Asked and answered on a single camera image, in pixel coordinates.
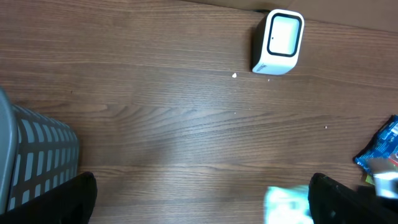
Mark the white barcode scanner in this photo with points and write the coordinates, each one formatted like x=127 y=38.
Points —
x=276 y=42

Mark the blue snack packet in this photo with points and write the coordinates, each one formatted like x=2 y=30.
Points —
x=382 y=145

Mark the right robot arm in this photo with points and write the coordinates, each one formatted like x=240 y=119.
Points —
x=333 y=202

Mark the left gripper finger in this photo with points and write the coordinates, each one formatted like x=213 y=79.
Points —
x=72 y=202

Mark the mint green white packet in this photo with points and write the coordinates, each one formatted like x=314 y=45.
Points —
x=287 y=205

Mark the grey plastic mesh basket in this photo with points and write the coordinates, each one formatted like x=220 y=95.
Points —
x=38 y=153

